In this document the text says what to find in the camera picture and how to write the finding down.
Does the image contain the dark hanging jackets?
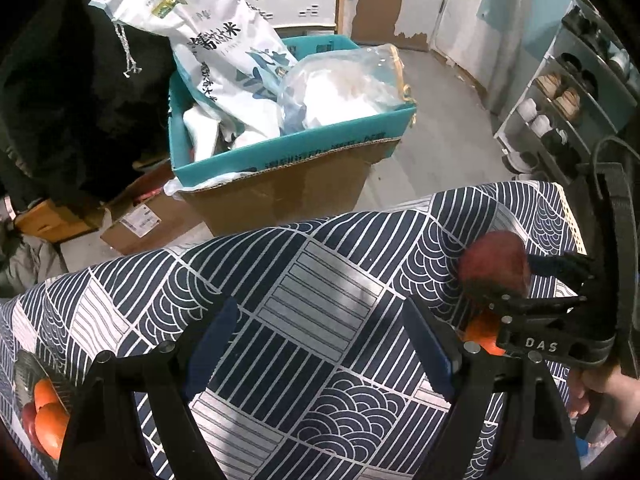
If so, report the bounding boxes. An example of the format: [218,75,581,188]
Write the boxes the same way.
[0,0,181,211]

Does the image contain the small brown cardboard box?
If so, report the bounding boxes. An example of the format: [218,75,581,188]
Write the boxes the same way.
[100,162,216,256]

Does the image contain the teal cardboard box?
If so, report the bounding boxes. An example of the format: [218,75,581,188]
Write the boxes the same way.
[167,35,418,251]

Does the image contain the white rice bag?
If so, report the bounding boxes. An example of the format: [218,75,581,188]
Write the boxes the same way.
[89,0,301,161]

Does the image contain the brown shoe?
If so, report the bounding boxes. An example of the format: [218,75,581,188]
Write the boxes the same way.
[555,89,583,121]
[535,74,563,98]

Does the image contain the clear plastic bag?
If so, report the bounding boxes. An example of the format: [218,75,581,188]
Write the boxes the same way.
[276,44,413,136]

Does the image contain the wooden stool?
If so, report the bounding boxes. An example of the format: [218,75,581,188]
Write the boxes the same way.
[12,197,101,236]

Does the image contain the clear glass plate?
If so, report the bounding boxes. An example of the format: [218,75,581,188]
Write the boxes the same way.
[12,350,76,461]

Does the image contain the black white shoe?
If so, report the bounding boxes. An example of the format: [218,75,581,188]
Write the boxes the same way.
[542,130,571,156]

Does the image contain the grey green cloth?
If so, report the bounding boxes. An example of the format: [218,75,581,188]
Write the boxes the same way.
[0,232,68,298]

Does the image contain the white shoe rack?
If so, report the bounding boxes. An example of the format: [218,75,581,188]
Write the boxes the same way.
[492,0,640,186]

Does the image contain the person's right hand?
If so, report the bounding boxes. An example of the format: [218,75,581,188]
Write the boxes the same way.
[567,367,640,438]

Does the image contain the red apple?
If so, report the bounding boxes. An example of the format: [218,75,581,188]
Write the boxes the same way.
[21,402,41,448]
[457,231,531,301]

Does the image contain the white sneaker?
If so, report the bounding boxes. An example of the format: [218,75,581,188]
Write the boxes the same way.
[502,150,538,173]

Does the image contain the white packet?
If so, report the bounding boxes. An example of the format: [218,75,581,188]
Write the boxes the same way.
[182,105,281,161]

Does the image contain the blue white patterned tablecloth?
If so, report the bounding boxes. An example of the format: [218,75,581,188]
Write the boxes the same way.
[0,180,586,480]

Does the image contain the orange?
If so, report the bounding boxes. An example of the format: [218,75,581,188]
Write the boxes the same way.
[35,402,71,461]
[33,378,61,408]
[462,310,507,357]

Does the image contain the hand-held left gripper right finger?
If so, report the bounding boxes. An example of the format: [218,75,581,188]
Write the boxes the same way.
[401,299,583,480]

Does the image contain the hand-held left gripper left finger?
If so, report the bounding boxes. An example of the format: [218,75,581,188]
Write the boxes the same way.
[57,296,241,480]

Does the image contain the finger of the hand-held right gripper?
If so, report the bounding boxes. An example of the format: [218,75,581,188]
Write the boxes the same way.
[467,279,590,325]
[525,252,601,306]

